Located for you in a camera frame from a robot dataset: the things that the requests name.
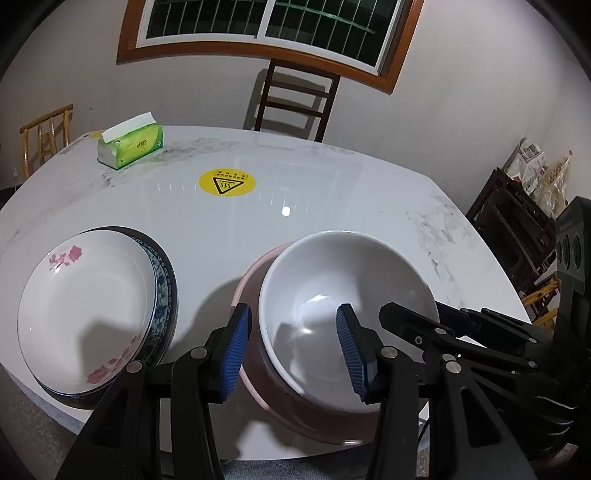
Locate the yellow wooden stool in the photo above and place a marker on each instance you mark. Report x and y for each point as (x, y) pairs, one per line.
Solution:
(540, 303)

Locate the wooden framed window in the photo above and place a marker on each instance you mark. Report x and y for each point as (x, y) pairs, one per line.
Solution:
(363, 40)

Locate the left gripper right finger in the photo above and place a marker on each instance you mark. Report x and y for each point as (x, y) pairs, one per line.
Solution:
(385, 376)

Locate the white plate pink flowers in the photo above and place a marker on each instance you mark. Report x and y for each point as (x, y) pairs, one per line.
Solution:
(83, 313)

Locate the dark wooden shelf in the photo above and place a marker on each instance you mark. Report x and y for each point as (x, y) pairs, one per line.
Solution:
(517, 231)

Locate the large white pink-base bowl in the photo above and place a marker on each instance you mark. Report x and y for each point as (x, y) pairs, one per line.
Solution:
(299, 300)

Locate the yellow warning sticker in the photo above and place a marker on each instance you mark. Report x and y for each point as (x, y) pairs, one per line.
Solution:
(227, 182)

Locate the bags on shelf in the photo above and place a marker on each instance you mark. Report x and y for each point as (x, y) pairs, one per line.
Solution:
(543, 181)

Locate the blue floral plate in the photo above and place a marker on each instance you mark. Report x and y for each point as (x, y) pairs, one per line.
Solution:
(161, 295)

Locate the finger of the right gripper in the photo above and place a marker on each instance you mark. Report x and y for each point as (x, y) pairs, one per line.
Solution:
(485, 337)

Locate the green tissue box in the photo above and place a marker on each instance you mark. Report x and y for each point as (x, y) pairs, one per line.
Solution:
(128, 141)

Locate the pink bowl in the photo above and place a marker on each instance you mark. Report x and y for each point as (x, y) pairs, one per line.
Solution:
(274, 395)

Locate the dark wooden chair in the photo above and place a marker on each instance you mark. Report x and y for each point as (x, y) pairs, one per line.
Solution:
(320, 110)

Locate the bamboo chair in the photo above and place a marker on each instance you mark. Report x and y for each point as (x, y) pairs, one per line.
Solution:
(44, 137)

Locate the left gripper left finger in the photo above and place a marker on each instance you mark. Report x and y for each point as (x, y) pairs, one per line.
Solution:
(204, 375)

